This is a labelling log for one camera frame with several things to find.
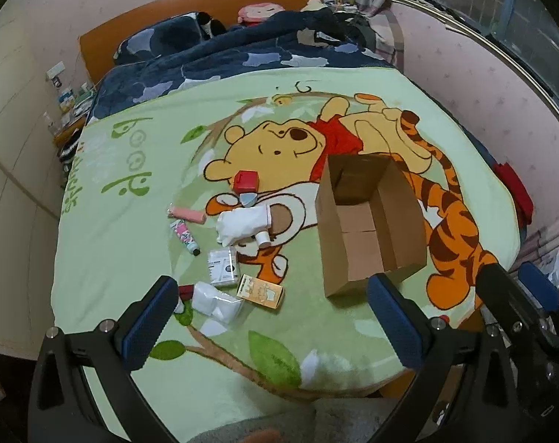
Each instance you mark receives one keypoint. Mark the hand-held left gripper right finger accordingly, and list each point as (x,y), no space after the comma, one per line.
(394,327)

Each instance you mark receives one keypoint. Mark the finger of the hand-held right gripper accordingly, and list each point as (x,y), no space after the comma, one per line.
(537,279)
(500,286)

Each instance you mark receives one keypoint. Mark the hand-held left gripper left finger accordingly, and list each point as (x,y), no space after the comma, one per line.
(145,327)

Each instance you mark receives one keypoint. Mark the small dark red tube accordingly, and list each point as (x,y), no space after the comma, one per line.
(187,291)

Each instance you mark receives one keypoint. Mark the white plastic packet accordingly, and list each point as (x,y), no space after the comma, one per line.
(214,304)

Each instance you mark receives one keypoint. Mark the brown cardboard box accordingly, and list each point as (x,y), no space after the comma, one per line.
(353,258)

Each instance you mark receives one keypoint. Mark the pink floral tube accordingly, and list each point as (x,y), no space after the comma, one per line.
(182,235)

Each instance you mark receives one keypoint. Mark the white wipes packet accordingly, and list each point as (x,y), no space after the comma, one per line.
(224,265)

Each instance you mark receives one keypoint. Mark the small yellow box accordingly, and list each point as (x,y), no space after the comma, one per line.
(261,290)

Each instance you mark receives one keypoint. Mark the pink stick packet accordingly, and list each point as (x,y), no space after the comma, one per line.
(189,214)

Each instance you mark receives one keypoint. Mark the white cream tube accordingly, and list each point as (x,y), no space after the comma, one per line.
(263,239)

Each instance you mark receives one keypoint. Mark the small red box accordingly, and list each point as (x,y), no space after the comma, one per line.
(247,180)

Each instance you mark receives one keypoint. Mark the person's left hand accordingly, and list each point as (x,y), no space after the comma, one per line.
(262,437)

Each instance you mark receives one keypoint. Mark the green printed blanket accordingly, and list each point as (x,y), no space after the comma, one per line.
(122,240)

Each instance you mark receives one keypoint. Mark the red cloth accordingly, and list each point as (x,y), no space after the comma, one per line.
(514,189)

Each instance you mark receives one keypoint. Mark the cream wardrobe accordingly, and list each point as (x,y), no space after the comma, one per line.
(16,194)

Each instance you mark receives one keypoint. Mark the cluttered wooden nightstand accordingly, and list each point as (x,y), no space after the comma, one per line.
(71,110)

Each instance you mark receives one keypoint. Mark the large window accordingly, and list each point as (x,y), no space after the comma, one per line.
(514,18)

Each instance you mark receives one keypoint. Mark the navy patterned duvet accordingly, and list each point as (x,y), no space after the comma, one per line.
(214,64)

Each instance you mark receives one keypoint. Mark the navy patterned pillow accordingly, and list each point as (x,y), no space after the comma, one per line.
(168,32)

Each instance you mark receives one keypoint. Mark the pile of dark clothes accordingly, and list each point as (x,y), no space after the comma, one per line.
(344,21)

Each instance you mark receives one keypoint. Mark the black and white plush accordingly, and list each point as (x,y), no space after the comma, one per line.
(210,25)

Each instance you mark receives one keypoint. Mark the orange wooden headboard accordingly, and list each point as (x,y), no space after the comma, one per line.
(168,7)

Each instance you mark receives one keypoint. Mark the pink plush toy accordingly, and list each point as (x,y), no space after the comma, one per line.
(258,13)

